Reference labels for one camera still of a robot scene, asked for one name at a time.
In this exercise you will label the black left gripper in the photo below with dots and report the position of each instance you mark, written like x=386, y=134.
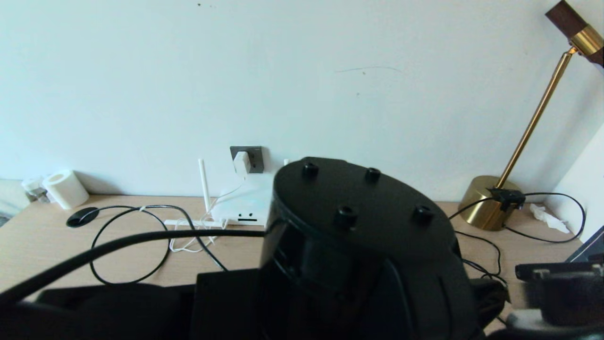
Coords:
x=566, y=290

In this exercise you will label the grey wall socket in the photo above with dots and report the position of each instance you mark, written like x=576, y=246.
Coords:
x=257, y=159

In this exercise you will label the black round desk grommet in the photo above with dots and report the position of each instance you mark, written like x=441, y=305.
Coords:
x=82, y=217

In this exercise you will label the brass desk lamp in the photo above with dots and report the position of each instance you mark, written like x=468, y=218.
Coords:
x=486, y=208

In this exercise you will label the white toilet paper roll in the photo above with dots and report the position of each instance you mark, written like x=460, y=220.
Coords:
x=66, y=190

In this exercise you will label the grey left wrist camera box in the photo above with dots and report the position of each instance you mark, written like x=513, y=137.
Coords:
x=533, y=321

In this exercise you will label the white power adapter block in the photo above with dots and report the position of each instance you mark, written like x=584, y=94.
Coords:
x=241, y=163

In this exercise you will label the small clear plastic container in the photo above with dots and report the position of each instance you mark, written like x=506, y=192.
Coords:
x=34, y=188

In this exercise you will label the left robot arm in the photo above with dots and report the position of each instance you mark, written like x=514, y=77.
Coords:
x=354, y=236

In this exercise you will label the black inline lamp switch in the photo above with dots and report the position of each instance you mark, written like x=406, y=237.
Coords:
x=506, y=198

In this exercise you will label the crumpled white tissue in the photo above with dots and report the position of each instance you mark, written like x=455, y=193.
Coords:
x=547, y=219

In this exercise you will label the white router with antennas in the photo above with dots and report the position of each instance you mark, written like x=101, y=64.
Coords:
x=240, y=205

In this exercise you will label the dark teal printed box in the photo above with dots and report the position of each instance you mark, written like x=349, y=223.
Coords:
x=590, y=250

